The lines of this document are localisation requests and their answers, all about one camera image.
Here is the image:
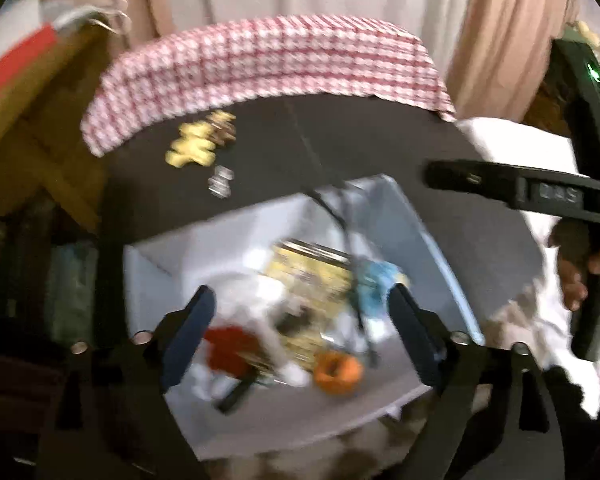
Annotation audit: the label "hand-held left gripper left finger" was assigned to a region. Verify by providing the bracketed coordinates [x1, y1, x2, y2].
[37, 285, 217, 480]

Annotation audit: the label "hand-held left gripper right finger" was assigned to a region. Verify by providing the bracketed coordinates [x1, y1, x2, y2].
[387, 282, 566, 480]

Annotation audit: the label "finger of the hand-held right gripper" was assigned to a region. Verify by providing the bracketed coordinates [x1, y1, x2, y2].
[425, 160, 524, 209]

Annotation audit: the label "red bow hair clip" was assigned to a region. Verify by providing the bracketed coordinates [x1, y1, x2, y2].
[202, 326, 261, 378]

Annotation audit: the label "blue fuzzy hair clip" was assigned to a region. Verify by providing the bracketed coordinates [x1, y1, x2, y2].
[352, 257, 411, 318]

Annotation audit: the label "orange knitted persimmon clip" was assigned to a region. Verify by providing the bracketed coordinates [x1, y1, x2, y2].
[312, 350, 365, 396]

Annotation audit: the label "white ribbed hair clip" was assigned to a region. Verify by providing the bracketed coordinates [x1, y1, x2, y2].
[215, 275, 291, 341]

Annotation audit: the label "white storage box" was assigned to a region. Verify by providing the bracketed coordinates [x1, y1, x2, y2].
[122, 174, 486, 461]

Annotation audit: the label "gold checkered tin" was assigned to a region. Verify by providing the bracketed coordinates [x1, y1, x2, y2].
[265, 240, 356, 371]

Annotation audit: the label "dark eyeglasses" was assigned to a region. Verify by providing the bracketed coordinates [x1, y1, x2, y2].
[300, 182, 381, 368]

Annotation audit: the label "clear plastic hair clip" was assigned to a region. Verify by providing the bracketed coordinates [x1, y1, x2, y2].
[207, 165, 235, 200]

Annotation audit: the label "person's right hand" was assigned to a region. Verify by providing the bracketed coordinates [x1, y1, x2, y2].
[549, 219, 600, 312]

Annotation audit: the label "white floral bedsheet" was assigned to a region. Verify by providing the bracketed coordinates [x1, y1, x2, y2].
[455, 117, 600, 421]

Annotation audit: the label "row of books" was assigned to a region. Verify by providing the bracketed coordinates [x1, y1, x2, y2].
[45, 240, 101, 351]

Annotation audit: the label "yellow plush toy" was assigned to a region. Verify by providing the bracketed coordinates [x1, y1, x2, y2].
[570, 20, 600, 53]

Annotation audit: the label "pink curtain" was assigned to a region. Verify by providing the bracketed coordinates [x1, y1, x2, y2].
[445, 0, 581, 121]
[30, 0, 206, 46]

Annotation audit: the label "yellow charm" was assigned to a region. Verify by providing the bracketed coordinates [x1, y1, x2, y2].
[165, 121, 216, 167]

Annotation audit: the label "brown beaded charm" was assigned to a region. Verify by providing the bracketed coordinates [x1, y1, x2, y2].
[205, 110, 238, 145]

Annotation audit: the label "red white checked cloth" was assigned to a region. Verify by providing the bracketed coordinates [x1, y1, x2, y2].
[80, 14, 457, 157]

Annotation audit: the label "red folder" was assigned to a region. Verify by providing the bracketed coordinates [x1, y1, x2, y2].
[0, 22, 61, 106]

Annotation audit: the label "stack of papers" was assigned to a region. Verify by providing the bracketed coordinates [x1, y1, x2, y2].
[0, 0, 101, 41]

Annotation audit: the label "white cable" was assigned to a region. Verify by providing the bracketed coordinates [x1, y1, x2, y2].
[80, 0, 133, 36]

